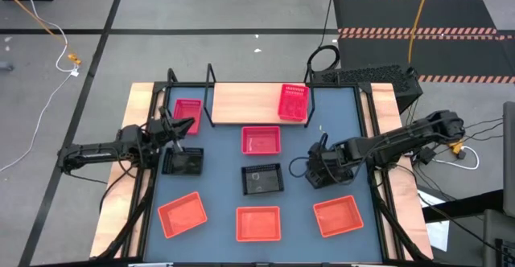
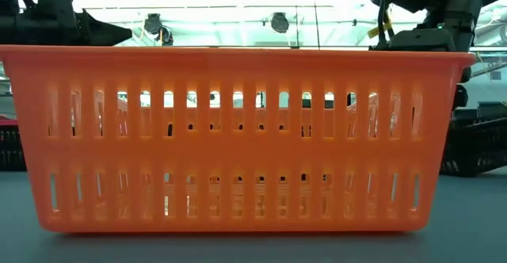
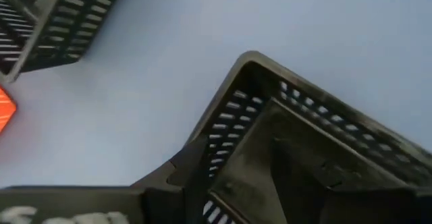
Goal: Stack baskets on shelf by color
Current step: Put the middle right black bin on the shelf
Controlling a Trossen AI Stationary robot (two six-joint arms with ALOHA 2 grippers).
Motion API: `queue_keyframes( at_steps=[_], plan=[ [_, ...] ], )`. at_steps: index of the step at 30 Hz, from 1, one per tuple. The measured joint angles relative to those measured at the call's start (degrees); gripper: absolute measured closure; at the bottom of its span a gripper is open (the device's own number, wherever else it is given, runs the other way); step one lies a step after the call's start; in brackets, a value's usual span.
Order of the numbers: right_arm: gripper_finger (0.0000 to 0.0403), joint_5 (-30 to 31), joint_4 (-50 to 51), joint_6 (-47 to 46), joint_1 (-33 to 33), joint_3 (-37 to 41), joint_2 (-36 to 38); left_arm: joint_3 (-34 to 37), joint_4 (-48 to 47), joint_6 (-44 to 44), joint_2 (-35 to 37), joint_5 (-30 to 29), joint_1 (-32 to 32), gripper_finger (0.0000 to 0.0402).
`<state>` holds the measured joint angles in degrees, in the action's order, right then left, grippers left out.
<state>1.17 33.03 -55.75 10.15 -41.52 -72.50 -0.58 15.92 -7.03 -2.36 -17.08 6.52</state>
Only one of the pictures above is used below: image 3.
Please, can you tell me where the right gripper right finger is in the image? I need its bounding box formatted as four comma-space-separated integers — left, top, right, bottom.
271, 138, 432, 224

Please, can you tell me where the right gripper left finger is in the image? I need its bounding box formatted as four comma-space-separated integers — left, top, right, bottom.
130, 136, 211, 224

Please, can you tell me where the black slotted plastic basket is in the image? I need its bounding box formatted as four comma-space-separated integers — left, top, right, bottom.
184, 50, 432, 224
0, 0, 126, 83

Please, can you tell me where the orange slotted plastic basket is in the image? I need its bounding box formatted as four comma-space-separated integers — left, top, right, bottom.
0, 85, 18, 134

